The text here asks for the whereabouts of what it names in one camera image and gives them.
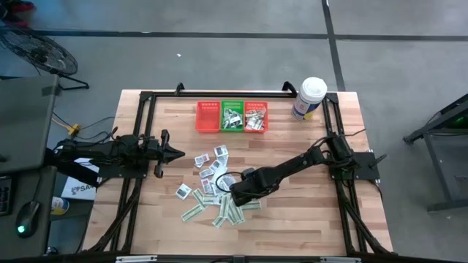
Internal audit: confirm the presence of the green plastic basket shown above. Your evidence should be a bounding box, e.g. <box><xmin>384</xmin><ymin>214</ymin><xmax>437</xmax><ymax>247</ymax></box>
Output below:
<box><xmin>219</xmin><ymin>101</ymin><xmax>245</xmax><ymax>134</ymax></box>

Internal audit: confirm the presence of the yellow blue can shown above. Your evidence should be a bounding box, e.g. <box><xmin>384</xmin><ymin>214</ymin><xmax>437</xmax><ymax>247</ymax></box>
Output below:
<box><xmin>50</xmin><ymin>196</ymin><xmax>71</xmax><ymax>216</ymax></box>

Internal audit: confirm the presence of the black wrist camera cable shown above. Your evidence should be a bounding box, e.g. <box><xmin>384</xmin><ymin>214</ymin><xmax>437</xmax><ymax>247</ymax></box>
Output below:
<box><xmin>215</xmin><ymin>170</ymin><xmax>244</xmax><ymax>194</ymax></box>

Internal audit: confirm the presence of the black floor fan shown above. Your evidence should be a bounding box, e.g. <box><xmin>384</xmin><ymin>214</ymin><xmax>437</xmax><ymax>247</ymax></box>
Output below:
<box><xmin>0</xmin><ymin>23</ymin><xmax>90</xmax><ymax>91</ymax></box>

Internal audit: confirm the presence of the dark grey desk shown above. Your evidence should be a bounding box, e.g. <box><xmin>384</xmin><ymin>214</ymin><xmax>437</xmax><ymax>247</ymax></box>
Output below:
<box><xmin>0</xmin><ymin>166</ymin><xmax>58</xmax><ymax>261</ymax></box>

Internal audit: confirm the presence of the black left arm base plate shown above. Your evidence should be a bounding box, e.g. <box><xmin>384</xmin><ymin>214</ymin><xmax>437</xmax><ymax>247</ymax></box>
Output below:
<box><xmin>97</xmin><ymin>160</ymin><xmax>149</xmax><ymax>180</ymax></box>

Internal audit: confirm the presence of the grey desk panel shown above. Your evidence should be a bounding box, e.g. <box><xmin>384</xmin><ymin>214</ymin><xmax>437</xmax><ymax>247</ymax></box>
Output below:
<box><xmin>0</xmin><ymin>75</ymin><xmax>61</xmax><ymax>175</ymax></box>

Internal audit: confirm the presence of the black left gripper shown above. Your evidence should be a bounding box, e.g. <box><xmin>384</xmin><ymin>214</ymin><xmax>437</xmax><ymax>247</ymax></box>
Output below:
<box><xmin>145</xmin><ymin>128</ymin><xmax>186</xmax><ymax>179</ymax></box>

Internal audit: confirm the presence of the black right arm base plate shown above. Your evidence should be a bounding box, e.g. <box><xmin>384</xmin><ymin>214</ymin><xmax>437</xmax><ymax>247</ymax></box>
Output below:
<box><xmin>327</xmin><ymin>151</ymin><xmax>388</xmax><ymax>182</ymax></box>

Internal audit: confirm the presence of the black keyboard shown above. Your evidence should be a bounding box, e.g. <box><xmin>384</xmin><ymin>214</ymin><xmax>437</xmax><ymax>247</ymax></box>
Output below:
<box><xmin>0</xmin><ymin>175</ymin><xmax>13</xmax><ymax>217</ymax></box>

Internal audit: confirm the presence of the black metal cart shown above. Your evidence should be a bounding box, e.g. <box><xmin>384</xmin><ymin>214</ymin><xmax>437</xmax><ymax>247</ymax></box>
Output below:
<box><xmin>403</xmin><ymin>94</ymin><xmax>468</xmax><ymax>213</ymax></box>

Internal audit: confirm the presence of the black computer mouse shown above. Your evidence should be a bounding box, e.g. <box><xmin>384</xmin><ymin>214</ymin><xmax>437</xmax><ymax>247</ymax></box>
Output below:
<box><xmin>15</xmin><ymin>200</ymin><xmax>42</xmax><ymax>240</ymax></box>

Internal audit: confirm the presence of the black aluminium rig frame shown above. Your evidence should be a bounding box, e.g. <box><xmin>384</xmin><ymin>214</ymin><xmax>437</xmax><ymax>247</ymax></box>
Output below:
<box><xmin>82</xmin><ymin>82</ymin><xmax>394</xmax><ymax>263</ymax></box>

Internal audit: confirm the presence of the orange plastic basket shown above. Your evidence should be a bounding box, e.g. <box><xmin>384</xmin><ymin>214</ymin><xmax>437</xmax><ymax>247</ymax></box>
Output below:
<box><xmin>243</xmin><ymin>101</ymin><xmax>270</xmax><ymax>134</ymax></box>
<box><xmin>195</xmin><ymin>101</ymin><xmax>222</xmax><ymax>134</ymax></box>

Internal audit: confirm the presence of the white printed box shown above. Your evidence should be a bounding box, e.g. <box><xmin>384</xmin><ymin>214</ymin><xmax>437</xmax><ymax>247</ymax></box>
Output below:
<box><xmin>60</xmin><ymin>157</ymin><xmax>100</xmax><ymax>202</ymax></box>

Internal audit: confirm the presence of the white wipes canister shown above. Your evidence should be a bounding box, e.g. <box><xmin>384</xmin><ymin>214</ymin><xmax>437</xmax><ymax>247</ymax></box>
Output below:
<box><xmin>291</xmin><ymin>76</ymin><xmax>328</xmax><ymax>122</ymax></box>

